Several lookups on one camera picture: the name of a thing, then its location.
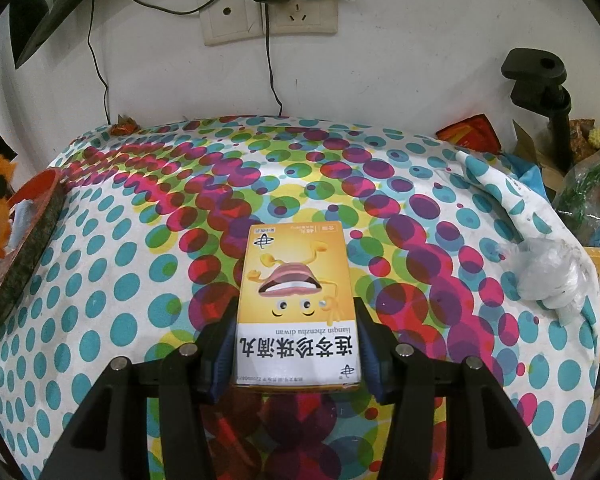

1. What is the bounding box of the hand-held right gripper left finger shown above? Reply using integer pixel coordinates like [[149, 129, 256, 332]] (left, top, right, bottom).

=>
[[37, 297, 241, 480]]

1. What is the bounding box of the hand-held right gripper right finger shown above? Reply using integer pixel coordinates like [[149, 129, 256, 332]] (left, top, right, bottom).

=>
[[355, 297, 556, 480]]

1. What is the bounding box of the red round tray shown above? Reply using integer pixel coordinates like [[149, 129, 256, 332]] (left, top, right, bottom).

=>
[[0, 169, 65, 337]]

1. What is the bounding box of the yellow medicine box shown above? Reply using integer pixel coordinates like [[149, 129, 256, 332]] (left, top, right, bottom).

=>
[[234, 221, 363, 391]]

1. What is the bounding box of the small orange red wrapper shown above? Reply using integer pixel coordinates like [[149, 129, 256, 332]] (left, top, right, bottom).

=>
[[110, 115, 140, 136]]

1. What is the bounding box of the polka dot tablecloth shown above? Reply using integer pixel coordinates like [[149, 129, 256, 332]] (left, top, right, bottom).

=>
[[0, 115, 600, 480]]

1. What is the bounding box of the black curved television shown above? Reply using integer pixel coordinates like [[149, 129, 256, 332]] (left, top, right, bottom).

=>
[[10, 0, 131, 68]]

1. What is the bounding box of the crumpled white plastic bag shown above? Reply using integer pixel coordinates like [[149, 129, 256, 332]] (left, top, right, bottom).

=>
[[500, 237, 588, 326]]

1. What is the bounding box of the blue plastic bag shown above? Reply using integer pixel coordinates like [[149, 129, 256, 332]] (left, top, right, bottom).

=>
[[505, 155, 548, 201]]

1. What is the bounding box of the red packet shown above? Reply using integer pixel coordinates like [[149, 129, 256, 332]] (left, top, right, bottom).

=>
[[436, 114, 501, 153]]

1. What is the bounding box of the open cardboard carton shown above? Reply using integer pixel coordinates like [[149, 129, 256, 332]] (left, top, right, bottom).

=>
[[511, 119, 556, 171]]

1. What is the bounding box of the clear plastic bag of goods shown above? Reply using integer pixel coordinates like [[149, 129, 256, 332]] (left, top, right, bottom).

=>
[[552, 140, 600, 251]]

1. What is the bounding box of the black clamp stand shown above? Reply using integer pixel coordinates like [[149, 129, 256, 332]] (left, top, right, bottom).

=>
[[500, 49, 573, 171]]

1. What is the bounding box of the thin black television cable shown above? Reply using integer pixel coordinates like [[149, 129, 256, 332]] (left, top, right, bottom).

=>
[[87, 0, 111, 123]]

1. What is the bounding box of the white wall socket plate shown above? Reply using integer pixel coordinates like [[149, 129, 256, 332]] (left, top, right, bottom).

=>
[[200, 0, 340, 47]]

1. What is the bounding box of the black adapter cable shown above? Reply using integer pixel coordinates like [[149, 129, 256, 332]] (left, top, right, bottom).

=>
[[262, 2, 283, 116]]

